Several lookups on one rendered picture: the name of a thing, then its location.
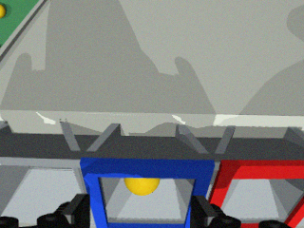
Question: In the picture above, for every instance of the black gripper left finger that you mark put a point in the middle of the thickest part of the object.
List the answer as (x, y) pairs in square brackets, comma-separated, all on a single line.
[(75, 212)]

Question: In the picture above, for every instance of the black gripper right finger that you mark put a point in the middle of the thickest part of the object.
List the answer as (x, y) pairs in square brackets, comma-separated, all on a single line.
[(202, 213)]

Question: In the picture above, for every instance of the red square frame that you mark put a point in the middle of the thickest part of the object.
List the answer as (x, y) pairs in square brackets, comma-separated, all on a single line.
[(235, 169)]

